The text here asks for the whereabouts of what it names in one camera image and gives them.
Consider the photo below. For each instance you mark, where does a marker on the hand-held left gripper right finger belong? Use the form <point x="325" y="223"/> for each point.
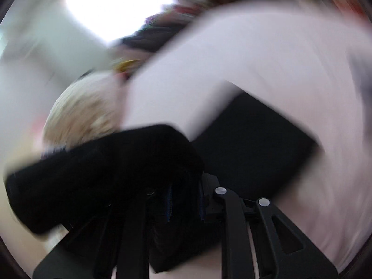
<point x="201" y="203"/>

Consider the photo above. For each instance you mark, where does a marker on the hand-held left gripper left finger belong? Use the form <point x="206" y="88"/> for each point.
<point x="169" y="206"/>

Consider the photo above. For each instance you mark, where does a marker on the black pants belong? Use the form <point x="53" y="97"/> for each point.
<point x="116" y="165"/>

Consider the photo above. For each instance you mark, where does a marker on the rolled bear-print quilt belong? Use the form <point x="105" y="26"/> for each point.
<point x="81" y="113"/>

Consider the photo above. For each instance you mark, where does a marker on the yellow plush toy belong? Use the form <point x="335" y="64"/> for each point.
<point x="129" y="64"/>

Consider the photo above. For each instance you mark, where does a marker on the pink fleece blanket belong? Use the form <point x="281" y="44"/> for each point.
<point x="261" y="49"/>

